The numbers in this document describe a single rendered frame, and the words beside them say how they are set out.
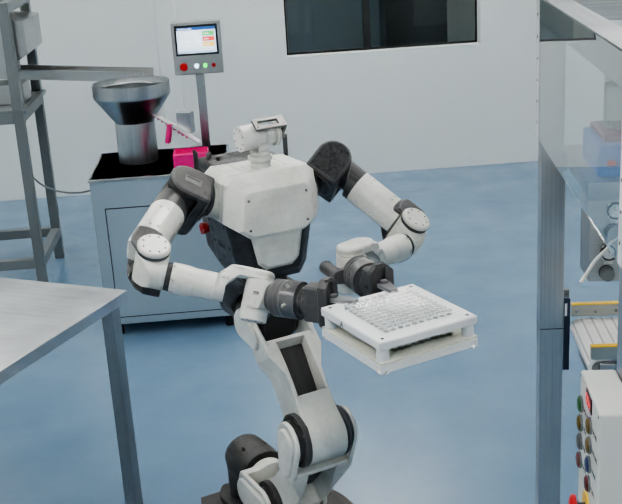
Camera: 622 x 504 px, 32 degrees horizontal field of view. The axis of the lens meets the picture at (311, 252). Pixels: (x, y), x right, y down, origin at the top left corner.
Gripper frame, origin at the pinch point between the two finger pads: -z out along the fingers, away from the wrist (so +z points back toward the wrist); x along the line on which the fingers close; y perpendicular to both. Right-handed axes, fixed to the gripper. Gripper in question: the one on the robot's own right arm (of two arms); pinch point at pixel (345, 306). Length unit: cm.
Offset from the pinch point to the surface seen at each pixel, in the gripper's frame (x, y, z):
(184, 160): 16, -184, 177
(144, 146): 13, -192, 205
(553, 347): 28, -58, -30
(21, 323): 16, 2, 98
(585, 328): 20, -53, -39
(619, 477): 6, 42, -71
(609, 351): 18, -36, -50
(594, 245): -9, -31, -47
